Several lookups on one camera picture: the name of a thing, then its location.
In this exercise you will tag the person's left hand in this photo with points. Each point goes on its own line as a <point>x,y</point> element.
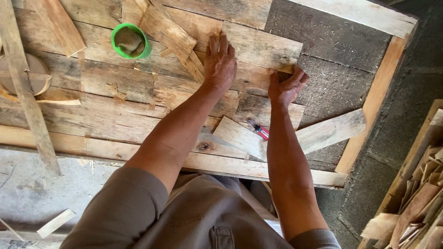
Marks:
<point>219,67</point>

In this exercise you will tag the person's right hand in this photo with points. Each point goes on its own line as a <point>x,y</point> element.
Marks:
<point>285,90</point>

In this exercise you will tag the grey weathered veneer sheet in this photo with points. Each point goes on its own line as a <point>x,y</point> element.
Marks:
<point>263,46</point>

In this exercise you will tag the red utility knife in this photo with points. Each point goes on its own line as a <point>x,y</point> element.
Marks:
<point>260,130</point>

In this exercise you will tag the long pale veneer piece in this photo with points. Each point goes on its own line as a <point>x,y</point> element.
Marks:
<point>328,131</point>

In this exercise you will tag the narrow slanted veneer strip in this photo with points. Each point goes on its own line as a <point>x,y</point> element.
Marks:
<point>169,33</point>

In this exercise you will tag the pale wedge veneer piece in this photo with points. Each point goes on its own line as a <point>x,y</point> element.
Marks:
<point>238,138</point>

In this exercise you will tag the green plastic cup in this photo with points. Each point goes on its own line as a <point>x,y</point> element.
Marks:
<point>147,46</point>

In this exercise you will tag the grey sponge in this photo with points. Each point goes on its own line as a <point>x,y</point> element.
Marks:
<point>128,40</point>

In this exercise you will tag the pale wooden plank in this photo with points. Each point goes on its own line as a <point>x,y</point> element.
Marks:
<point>363,13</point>

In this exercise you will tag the large taped veneer panel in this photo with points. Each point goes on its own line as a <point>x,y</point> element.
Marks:
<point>110,110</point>

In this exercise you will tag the person's grey shirt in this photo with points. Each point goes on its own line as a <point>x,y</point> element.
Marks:
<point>180,218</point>

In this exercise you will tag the loose brown tape strip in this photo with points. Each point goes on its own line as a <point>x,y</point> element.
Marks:
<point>58,102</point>

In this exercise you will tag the short light wooden board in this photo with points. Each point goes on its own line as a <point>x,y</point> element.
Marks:
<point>58,24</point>

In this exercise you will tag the crate of wood scraps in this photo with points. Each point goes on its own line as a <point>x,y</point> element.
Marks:
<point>415,200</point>

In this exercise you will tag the brown veneer tape roll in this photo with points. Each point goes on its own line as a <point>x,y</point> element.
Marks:
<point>36,67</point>

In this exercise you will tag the long grey wooden slat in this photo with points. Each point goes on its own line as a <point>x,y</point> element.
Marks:
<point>26,96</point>

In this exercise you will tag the small wood strip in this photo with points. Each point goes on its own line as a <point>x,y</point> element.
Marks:
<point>55,223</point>

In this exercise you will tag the wooden workbench frame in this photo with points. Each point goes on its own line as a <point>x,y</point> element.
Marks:
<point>372,103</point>

